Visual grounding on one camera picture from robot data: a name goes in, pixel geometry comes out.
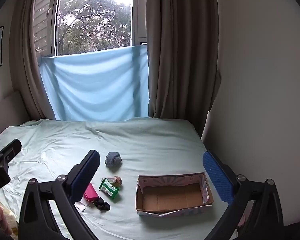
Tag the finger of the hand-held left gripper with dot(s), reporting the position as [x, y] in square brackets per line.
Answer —
[7, 152]

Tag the brown and striped sock roll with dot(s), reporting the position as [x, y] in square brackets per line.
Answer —
[117, 180]

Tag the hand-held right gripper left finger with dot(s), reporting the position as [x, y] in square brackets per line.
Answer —
[86, 170]

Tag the black scrunchie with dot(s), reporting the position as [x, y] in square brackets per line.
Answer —
[102, 204]

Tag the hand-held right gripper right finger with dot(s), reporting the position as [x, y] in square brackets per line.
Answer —
[216, 175]

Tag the window shutter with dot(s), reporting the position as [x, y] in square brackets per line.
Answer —
[42, 22]

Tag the light blue hanging cloth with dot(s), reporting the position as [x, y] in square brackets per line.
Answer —
[95, 85]

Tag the pink-lined cardboard box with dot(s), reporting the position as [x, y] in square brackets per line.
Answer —
[172, 200]

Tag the pink pouch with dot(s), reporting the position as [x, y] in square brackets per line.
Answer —
[91, 193]

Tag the person's left hand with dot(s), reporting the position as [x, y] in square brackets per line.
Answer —
[0, 213]

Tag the window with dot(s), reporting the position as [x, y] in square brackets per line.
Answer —
[95, 17]

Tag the white cloth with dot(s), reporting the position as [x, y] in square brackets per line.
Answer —
[82, 205]

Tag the grey rolled sock ball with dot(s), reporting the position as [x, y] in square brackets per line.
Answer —
[113, 161]

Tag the white headboard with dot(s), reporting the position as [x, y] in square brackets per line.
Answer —
[7, 110]

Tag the patterned cloth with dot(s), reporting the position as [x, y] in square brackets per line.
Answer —
[12, 221]

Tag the green wipes packet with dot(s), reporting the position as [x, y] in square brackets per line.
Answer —
[109, 188]

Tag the beige curtain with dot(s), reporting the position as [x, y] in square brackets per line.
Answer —
[182, 55]
[22, 67]

